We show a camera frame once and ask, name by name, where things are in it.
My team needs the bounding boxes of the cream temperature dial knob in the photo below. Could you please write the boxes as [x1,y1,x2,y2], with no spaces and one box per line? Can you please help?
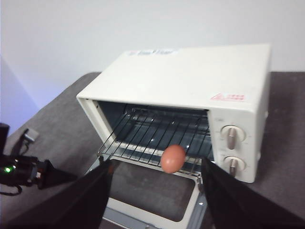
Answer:
[220,125,247,150]

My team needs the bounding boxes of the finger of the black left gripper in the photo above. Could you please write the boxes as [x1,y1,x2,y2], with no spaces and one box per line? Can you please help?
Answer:
[41,159,78,179]
[39,174,78,189]

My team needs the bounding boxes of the glass-windowed oven door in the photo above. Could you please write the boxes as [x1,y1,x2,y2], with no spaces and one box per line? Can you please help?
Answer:
[82,158,208,229]

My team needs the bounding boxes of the cream Toshiba toaster oven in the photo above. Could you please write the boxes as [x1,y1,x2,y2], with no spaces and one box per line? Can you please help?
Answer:
[76,43,272,184]

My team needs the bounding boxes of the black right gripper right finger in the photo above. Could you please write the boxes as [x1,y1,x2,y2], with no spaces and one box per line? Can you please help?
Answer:
[201,157,305,229]

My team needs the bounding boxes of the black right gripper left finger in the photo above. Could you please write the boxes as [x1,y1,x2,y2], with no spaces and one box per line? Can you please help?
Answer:
[0,159,115,229]

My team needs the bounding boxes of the red warning sticker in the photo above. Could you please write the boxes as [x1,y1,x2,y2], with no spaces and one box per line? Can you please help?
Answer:
[209,93,246,103]

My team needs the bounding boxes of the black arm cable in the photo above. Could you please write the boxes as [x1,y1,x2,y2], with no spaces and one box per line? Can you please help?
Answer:
[0,185,22,197]

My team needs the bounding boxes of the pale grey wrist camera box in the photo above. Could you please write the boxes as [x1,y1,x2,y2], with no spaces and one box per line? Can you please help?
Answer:
[23,128,40,143]

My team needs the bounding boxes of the cream timer dial knob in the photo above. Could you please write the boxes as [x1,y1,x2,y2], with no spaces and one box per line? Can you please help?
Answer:
[221,156,246,177]

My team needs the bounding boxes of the brown egg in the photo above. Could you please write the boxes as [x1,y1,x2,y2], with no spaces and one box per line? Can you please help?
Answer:
[160,145,186,173]

